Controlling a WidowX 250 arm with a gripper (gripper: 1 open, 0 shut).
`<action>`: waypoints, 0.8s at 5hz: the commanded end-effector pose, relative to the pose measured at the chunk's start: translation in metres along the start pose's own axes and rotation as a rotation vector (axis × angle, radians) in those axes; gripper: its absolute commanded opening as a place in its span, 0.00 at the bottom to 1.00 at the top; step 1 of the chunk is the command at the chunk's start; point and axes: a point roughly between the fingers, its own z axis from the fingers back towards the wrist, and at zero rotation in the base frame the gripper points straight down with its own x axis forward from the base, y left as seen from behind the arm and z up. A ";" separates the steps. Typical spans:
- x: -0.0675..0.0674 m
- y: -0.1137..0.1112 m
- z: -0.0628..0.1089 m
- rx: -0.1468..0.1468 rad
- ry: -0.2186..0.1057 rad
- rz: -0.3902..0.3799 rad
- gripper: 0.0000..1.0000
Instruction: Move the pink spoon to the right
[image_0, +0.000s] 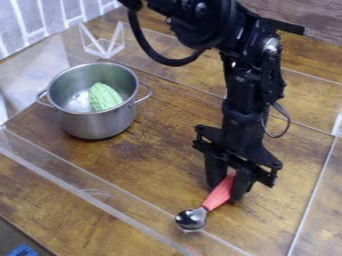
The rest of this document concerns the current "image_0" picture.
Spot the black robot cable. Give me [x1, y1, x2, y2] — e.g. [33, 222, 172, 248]
[126, 8, 291, 139]

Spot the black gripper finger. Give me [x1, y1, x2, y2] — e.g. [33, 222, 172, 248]
[231, 168, 255, 202]
[204, 154, 226, 188]

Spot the stainless steel pot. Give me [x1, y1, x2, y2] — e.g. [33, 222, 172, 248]
[35, 62, 152, 140]

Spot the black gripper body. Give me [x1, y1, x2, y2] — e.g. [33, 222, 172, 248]
[192, 110, 281, 187]

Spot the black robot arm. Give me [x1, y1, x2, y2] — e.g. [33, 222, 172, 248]
[117, 0, 285, 201]

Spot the green bumpy toy vegetable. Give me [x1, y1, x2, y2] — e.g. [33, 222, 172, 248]
[88, 82, 122, 112]

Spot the pink handled metal spoon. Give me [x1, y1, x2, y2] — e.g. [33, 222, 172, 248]
[174, 173, 235, 231]

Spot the clear acrylic corner bracket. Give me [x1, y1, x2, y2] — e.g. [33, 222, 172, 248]
[78, 22, 125, 59]

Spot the blue object at corner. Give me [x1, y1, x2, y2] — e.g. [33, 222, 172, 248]
[5, 245, 38, 256]

